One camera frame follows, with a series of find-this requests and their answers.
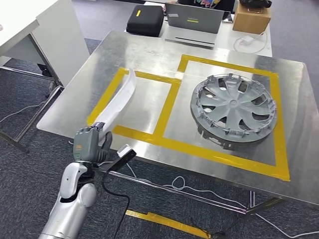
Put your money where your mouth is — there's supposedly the white charger with cable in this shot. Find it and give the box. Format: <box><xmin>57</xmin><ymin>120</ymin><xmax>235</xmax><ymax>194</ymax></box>
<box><xmin>234</xmin><ymin>30</ymin><xmax>268</xmax><ymax>55</ymax></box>

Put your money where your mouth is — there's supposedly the black smartphone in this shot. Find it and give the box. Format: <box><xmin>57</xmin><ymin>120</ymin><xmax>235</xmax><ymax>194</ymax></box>
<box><xmin>222</xmin><ymin>10</ymin><xmax>234</xmax><ymax>24</ymax></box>

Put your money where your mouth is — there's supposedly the black device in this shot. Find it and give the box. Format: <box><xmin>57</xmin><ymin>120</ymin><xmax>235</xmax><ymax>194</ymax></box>
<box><xmin>239</xmin><ymin>0</ymin><xmax>273</xmax><ymax>9</ymax></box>

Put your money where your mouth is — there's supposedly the yellow tape strip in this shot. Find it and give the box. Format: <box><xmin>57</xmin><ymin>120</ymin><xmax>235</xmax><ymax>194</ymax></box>
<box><xmin>125</xmin><ymin>210</ymin><xmax>212</xmax><ymax>239</ymax></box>

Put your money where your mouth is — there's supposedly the grey laptop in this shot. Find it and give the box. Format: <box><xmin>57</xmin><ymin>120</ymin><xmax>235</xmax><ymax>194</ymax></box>
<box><xmin>163</xmin><ymin>2</ymin><xmax>225</xmax><ymax>49</ymax></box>

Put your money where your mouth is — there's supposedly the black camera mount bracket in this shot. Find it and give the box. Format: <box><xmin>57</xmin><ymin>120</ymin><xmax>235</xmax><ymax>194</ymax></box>
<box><xmin>95</xmin><ymin>149</ymin><xmax>137</xmax><ymax>174</ymax></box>

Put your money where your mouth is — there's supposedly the white adapter cable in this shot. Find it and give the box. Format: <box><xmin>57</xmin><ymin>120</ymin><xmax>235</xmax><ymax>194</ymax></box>
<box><xmin>0</xmin><ymin>101</ymin><xmax>47</xmax><ymax>124</ymax></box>

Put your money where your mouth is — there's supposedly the white cabinet panel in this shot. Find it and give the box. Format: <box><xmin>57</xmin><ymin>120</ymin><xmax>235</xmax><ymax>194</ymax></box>
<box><xmin>29</xmin><ymin>0</ymin><xmax>90</xmax><ymax>88</ymax></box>

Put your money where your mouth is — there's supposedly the steel workbench table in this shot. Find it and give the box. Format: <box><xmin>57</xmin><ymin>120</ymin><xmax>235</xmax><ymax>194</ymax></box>
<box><xmin>36</xmin><ymin>30</ymin><xmax>319</xmax><ymax>216</ymax></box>

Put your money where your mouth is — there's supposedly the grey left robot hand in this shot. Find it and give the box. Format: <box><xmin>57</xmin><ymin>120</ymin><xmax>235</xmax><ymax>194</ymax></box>
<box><xmin>73</xmin><ymin>122</ymin><xmax>113</xmax><ymax>163</ymax></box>

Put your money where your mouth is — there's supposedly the black power socket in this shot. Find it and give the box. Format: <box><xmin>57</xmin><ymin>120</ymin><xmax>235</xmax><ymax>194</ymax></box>
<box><xmin>36</xmin><ymin>62</ymin><xmax>54</xmax><ymax>79</ymax></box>

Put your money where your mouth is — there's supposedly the black camera cable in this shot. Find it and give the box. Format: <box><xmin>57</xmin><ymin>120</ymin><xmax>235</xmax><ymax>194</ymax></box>
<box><xmin>101</xmin><ymin>170</ymin><xmax>131</xmax><ymax>239</ymax></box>

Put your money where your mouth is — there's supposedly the long curved white plastic part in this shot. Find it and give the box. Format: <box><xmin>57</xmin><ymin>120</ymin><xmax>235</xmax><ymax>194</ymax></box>
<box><xmin>93</xmin><ymin>68</ymin><xmax>137</xmax><ymax>146</ymax></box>

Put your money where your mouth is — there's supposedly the brown cardboard box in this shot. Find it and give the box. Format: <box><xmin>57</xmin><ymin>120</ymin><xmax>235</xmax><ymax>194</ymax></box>
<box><xmin>232</xmin><ymin>2</ymin><xmax>271</xmax><ymax>36</ymax></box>

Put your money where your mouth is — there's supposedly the grey plastic wheel hubcap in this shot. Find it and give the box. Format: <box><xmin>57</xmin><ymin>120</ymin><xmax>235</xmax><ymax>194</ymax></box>
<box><xmin>190</xmin><ymin>73</ymin><xmax>277</xmax><ymax>149</ymax></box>

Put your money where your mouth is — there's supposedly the white desk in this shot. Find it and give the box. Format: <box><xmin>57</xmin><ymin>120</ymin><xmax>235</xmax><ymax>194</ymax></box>
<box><xmin>124</xmin><ymin>0</ymin><xmax>273</xmax><ymax>58</ymax></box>

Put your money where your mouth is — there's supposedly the black zip case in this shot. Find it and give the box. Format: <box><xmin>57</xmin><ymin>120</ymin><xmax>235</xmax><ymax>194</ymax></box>
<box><xmin>125</xmin><ymin>4</ymin><xmax>165</xmax><ymax>38</ymax></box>

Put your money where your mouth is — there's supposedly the yellow tape two-cell frame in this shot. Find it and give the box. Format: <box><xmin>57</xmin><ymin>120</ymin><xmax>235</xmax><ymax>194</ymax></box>
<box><xmin>86</xmin><ymin>54</ymin><xmax>291</xmax><ymax>182</ymax></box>

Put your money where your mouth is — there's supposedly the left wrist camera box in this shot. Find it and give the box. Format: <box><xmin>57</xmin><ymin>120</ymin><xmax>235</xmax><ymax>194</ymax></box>
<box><xmin>117</xmin><ymin>144</ymin><xmax>132</xmax><ymax>158</ymax></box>

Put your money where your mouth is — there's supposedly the white looped floor cable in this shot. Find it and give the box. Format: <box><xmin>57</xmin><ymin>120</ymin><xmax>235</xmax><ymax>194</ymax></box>
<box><xmin>125</xmin><ymin>162</ymin><xmax>319</xmax><ymax>239</ymax></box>

